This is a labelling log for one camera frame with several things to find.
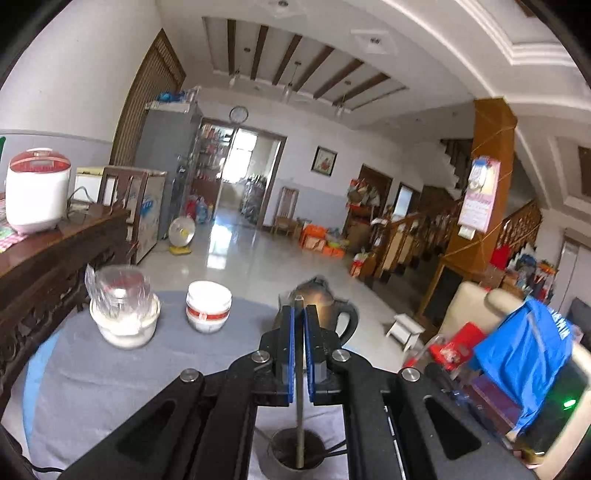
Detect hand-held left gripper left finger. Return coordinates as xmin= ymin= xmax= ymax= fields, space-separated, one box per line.
xmin=60 ymin=305 xmax=296 ymax=480

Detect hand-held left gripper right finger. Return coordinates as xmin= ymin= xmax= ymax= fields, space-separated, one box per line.
xmin=305 ymin=305 xmax=541 ymax=480

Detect grey metal chopstick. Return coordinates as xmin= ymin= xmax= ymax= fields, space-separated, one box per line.
xmin=294 ymin=294 xmax=306 ymax=468

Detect dark grey utensil holder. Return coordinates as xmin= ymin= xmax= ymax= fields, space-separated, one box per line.
xmin=270 ymin=428 xmax=326 ymax=470

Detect brass electric kettle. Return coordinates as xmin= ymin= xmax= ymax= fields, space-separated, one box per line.
xmin=288 ymin=276 xmax=358 ymax=349

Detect blue cloth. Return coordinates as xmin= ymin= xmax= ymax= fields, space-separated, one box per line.
xmin=473 ymin=298 xmax=575 ymax=435

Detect white bowl red rim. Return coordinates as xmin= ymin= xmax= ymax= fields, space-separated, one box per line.
xmin=186 ymin=305 xmax=232 ymax=322

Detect plain white bowl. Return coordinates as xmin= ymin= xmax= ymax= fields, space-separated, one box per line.
xmin=187 ymin=281 xmax=233 ymax=309

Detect white step stool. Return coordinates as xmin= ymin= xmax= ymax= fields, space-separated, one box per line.
xmin=386 ymin=314 xmax=426 ymax=352

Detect orange cardboard boxes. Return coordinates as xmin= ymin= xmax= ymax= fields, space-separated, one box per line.
xmin=300 ymin=224 xmax=347 ymax=259

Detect red plastic stool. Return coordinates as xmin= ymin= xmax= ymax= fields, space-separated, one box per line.
xmin=429 ymin=322 xmax=485 ymax=370

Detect cream sofa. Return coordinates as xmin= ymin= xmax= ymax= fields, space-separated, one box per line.
xmin=418 ymin=281 xmax=591 ymax=480

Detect light wooden chair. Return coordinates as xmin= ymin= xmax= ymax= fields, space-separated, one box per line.
xmin=272 ymin=186 xmax=300 ymax=237

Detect round floor heater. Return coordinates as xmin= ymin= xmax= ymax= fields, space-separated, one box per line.
xmin=167 ymin=217 xmax=197 ymax=256

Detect wooden stair railing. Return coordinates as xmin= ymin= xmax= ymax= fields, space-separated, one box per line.
xmin=369 ymin=198 xmax=543 ymax=287

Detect grey tablecloth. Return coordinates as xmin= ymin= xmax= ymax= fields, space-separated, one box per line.
xmin=28 ymin=290 xmax=352 ymax=480

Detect clear plastic bag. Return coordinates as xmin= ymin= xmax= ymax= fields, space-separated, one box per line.
xmin=85 ymin=264 xmax=155 ymax=324

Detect white chest freezer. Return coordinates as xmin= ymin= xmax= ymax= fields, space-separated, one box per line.
xmin=75 ymin=166 xmax=167 ymax=264

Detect glass shelf with goods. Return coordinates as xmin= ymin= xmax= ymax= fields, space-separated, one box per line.
xmin=191 ymin=121 xmax=232 ymax=208

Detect dark wooden chair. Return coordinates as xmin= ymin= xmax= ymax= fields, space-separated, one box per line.
xmin=97 ymin=166 xmax=148 ymax=264

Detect grey refrigerator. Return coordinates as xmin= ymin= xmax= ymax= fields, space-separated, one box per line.
xmin=134 ymin=102 xmax=204 ymax=241

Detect light blue table cover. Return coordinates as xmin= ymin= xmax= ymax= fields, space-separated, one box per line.
xmin=21 ymin=344 xmax=51 ymax=435

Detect carved dark wooden sideboard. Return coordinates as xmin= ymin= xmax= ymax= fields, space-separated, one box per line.
xmin=0 ymin=205 xmax=132 ymax=411

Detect white and red rice cooker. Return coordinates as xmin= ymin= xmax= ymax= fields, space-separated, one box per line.
xmin=6 ymin=148 xmax=72 ymax=234

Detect pink checked cloth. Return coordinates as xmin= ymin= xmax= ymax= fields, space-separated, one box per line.
xmin=0 ymin=220 xmax=28 ymax=252

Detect framed wall picture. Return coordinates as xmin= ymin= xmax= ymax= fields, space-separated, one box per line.
xmin=311 ymin=146 xmax=338 ymax=177

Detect pink wall calendar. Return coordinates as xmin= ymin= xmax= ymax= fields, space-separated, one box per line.
xmin=457 ymin=157 xmax=502 ymax=232

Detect black power cable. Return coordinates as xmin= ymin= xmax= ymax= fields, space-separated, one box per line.
xmin=67 ymin=186 xmax=100 ymax=217

